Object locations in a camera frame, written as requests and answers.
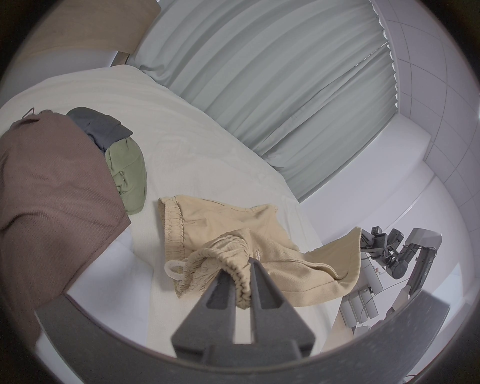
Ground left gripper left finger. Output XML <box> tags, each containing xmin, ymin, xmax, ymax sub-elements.
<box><xmin>170</xmin><ymin>272</ymin><xmax>237</xmax><ymax>360</ymax></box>

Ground tan shorts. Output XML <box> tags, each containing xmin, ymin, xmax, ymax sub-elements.
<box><xmin>157</xmin><ymin>194</ymin><xmax>364</xmax><ymax>310</ymax></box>

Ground black garment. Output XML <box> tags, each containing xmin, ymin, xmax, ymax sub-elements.
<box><xmin>67</xmin><ymin>107</ymin><xmax>134</xmax><ymax>152</ymax></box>

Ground pale grey-green curtain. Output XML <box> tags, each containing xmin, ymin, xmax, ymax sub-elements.
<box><xmin>131</xmin><ymin>0</ymin><xmax>389</xmax><ymax>158</ymax></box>
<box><xmin>262</xmin><ymin>43</ymin><xmax>399</xmax><ymax>203</ymax></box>

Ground white garment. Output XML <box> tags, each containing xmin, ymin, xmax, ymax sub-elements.
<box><xmin>65</xmin><ymin>225</ymin><xmax>158</xmax><ymax>319</ymax></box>

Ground brown garment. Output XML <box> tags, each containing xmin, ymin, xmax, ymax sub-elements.
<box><xmin>0</xmin><ymin>109</ymin><xmax>132</xmax><ymax>347</ymax></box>

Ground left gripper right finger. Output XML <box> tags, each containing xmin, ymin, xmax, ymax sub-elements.
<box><xmin>250</xmin><ymin>257</ymin><xmax>318</xmax><ymax>356</ymax></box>

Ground green garment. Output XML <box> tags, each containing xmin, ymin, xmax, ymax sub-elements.
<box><xmin>105</xmin><ymin>136</ymin><xmax>148</xmax><ymax>215</ymax></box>

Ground bed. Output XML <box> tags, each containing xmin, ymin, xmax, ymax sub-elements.
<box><xmin>0</xmin><ymin>0</ymin><xmax>338</xmax><ymax>357</ymax></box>

